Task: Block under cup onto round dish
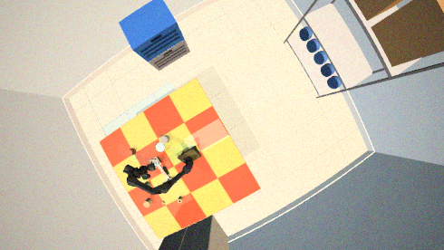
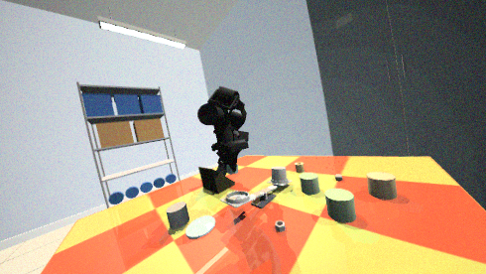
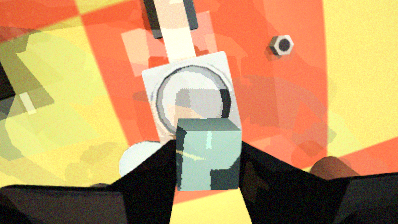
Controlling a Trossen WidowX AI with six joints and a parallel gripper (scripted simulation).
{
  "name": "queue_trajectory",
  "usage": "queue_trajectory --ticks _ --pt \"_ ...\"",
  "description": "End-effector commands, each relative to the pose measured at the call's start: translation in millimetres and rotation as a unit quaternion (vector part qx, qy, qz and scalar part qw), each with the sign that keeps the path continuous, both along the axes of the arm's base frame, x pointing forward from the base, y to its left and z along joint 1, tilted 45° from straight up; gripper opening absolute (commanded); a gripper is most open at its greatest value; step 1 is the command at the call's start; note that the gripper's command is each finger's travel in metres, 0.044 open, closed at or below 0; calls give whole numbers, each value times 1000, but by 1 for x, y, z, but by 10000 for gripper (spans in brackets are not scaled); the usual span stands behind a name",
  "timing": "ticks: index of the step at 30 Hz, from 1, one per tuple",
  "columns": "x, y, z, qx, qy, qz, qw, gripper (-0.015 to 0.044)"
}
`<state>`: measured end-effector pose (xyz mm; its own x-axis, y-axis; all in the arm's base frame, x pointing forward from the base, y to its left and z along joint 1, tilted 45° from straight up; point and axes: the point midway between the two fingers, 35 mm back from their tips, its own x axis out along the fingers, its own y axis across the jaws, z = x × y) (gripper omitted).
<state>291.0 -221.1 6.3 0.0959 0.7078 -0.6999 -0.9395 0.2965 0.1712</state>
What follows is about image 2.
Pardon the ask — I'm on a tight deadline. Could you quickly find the white hex nut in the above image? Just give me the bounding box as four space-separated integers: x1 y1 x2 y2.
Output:
275 220 286 232

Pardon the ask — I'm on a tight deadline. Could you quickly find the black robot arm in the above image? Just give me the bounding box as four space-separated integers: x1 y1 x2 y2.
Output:
197 85 249 176

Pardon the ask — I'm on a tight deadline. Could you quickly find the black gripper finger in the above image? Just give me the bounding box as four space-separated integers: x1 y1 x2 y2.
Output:
222 150 242 172
216 151 228 166

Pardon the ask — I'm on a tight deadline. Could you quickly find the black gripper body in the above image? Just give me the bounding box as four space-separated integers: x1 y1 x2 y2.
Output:
211 124 249 153

